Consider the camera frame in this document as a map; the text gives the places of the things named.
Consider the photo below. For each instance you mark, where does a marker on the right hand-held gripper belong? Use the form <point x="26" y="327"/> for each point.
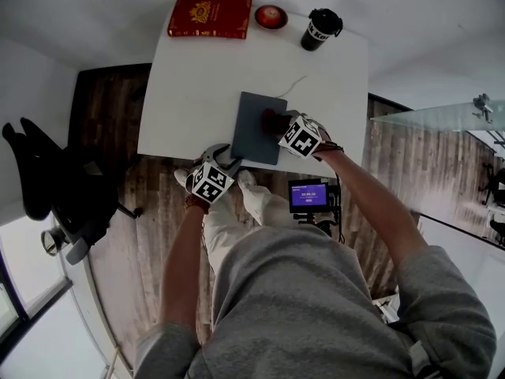
<point x="301" y="138"/>

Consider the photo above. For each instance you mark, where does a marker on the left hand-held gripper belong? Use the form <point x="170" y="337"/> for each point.
<point x="209" y="184"/>

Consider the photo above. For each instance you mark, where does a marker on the grey notebook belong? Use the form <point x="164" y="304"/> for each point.
<point x="248" y="132"/>

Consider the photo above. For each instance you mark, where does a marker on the person's right forearm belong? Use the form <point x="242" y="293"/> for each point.
<point x="375" y="207"/>

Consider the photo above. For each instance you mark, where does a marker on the person's left forearm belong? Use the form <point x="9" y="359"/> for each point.
<point x="179" y="275"/>

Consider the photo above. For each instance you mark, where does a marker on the person's right white shoe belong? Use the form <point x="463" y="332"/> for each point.
<point x="246" y="179"/>

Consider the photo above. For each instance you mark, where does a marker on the person's white shoe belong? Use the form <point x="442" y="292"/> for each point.
<point x="183" y="178"/>
<point x="246" y="179"/>

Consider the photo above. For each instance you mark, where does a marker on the person's left white shoe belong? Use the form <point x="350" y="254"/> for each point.
<point x="183" y="178"/>

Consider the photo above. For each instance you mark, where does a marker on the small purple-screen monitor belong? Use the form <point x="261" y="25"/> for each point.
<point x="309" y="196"/>

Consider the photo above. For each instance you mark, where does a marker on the white trousers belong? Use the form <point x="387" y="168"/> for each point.
<point x="233" y="227"/>

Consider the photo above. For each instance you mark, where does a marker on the white table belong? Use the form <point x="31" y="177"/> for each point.
<point x="189" y="93"/>

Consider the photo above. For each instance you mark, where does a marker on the black monitor stand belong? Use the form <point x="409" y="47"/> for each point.
<point x="317" y="221"/>

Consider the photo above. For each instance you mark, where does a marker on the black travel mug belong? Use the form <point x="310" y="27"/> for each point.
<point x="317" y="32"/>

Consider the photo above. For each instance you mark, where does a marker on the small brown bowl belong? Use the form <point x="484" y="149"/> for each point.
<point x="271" y="26"/>

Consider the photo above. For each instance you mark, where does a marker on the red apple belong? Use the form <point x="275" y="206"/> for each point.
<point x="270" y="14"/>

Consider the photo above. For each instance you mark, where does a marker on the frosted glass door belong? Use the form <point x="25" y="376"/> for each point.
<point x="438" y="117"/>

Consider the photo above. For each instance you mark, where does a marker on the red hardcover book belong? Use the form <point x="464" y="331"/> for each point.
<point x="211" y="16"/>

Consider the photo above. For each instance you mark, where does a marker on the black high-back office chair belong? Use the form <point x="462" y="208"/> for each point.
<point x="67" y="184"/>

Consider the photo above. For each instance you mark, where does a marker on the grey sweatshirt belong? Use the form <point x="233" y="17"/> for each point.
<point x="300" y="314"/>

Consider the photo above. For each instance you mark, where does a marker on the white power strip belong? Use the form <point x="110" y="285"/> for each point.
<point x="386" y="308"/>

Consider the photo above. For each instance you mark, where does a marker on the black swivel chair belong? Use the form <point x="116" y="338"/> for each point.
<point x="495" y="182"/>

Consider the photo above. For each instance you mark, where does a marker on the white partition panel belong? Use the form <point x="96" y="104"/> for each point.
<point x="469" y="259"/>

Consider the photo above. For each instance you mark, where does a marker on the black window frame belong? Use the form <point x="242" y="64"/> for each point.
<point x="19" y="318"/>

